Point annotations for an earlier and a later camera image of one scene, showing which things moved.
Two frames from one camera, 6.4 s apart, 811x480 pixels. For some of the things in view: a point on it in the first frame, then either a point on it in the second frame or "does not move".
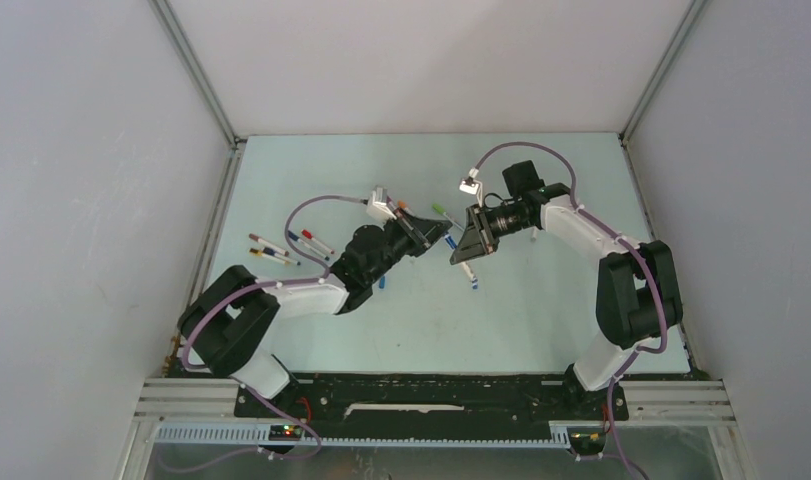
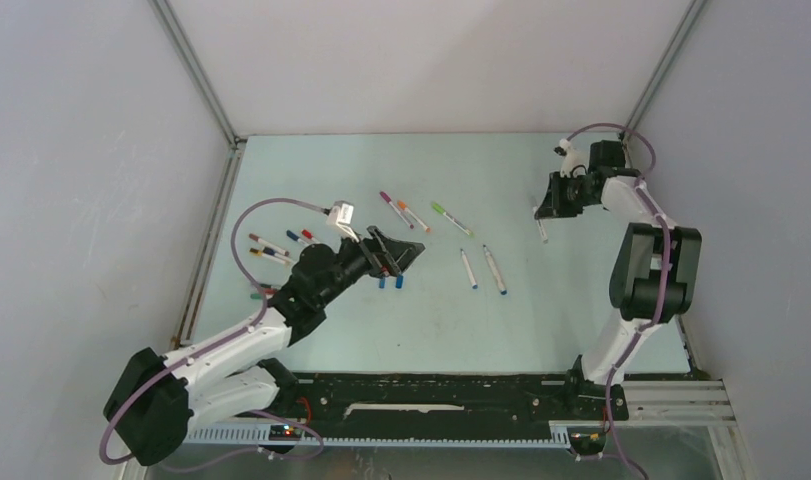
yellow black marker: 261,253 does not move
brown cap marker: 265,243 does not move
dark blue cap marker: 294,237 does not move
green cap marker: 441,210 does not move
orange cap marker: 402,204 does not move
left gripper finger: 422,239 -> 402,259
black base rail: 433,404 does not move
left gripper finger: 429,230 -> 404,252
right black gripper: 479,239 -> 552,204
